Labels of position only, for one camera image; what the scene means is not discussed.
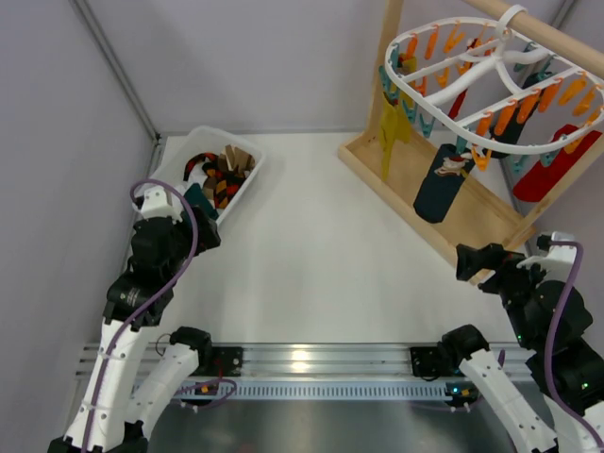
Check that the red black striped sock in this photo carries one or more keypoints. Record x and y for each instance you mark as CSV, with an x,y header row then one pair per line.
x,y
198,159

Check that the white sock in basket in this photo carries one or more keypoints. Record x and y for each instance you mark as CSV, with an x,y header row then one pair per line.
x,y
195,176

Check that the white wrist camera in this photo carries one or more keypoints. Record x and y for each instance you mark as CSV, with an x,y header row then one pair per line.
x,y
157,202
560,250

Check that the mustard yellow sock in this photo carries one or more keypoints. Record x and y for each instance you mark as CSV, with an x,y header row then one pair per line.
x,y
394,124

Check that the argyle brown orange sock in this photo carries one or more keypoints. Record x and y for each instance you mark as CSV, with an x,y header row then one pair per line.
x,y
220,187

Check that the white plastic basket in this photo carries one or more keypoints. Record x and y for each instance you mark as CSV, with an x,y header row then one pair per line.
x,y
206,139

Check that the wooden rack frame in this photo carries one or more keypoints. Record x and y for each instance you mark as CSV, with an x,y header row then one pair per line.
x,y
484,210

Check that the tan brown striped sock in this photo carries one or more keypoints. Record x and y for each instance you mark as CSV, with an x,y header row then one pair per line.
x,y
236,161

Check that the red thin hanging sock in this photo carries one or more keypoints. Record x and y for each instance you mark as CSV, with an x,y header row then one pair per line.
x,y
457,105

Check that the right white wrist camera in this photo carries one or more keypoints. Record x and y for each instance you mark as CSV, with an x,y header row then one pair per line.
x,y
560,250

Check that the red sock on right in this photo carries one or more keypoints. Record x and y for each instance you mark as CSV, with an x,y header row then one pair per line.
x,y
539,180

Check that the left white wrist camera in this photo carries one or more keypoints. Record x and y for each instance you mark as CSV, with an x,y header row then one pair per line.
x,y
157,202

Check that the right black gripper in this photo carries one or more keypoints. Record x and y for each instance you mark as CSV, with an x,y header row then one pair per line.
x,y
494,265

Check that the white round clip hanger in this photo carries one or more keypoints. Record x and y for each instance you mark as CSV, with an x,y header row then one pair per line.
x,y
491,55

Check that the dark green sock in basket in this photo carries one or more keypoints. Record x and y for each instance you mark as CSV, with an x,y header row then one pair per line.
x,y
196,199

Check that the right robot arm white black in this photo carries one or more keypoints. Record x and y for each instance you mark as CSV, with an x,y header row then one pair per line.
x,y
549,318

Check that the navy patterned sock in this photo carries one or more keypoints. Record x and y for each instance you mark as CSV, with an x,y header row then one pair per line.
x,y
445,176

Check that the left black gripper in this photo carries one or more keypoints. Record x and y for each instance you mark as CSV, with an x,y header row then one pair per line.
x,y
200,226

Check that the aluminium rail base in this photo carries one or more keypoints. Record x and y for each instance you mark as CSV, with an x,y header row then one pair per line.
x,y
323,372

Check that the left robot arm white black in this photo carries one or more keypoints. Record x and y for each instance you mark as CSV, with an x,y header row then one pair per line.
x,y
116,413

